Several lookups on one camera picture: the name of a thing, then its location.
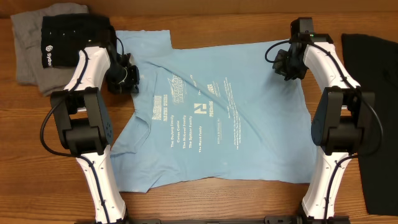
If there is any light blue printed t-shirt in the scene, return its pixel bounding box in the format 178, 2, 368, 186
111, 30, 316, 193

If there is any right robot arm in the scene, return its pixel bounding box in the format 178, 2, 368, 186
264, 17, 378, 224

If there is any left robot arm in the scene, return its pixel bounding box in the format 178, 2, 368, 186
50, 44, 139, 223

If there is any black folded garment with logo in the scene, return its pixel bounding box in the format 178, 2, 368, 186
41, 13, 116, 68

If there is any black garment at right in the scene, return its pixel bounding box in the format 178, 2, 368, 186
341, 34, 397, 216

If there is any grey folded garment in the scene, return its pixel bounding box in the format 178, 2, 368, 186
11, 2, 88, 96

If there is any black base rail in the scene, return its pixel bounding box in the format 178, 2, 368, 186
74, 215, 351, 224

